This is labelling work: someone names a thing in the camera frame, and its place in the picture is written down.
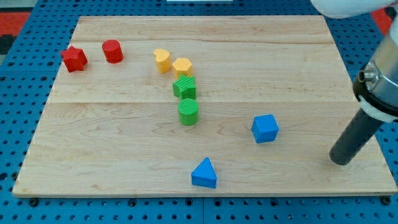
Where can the wooden board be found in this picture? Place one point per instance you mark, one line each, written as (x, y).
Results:
(113, 131)

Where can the red star block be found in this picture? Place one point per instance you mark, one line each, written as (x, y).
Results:
(74, 59)

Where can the yellow hexagon block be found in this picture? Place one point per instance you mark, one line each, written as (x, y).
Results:
(182, 66)

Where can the green star block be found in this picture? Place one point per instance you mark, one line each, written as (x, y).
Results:
(184, 87)

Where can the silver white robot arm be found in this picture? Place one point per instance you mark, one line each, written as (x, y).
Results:
(378, 78)

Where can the blue cube block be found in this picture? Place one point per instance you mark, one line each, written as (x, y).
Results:
(264, 128)

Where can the green cylinder block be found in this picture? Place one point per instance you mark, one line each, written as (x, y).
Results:
(188, 111)

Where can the red cylinder block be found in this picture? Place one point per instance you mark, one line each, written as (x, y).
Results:
(112, 51)

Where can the blue triangle block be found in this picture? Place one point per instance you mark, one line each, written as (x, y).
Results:
(204, 175)

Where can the yellow heart block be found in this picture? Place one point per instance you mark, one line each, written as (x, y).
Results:
(162, 60)

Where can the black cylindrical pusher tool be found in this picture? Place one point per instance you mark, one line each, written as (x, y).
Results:
(357, 133)

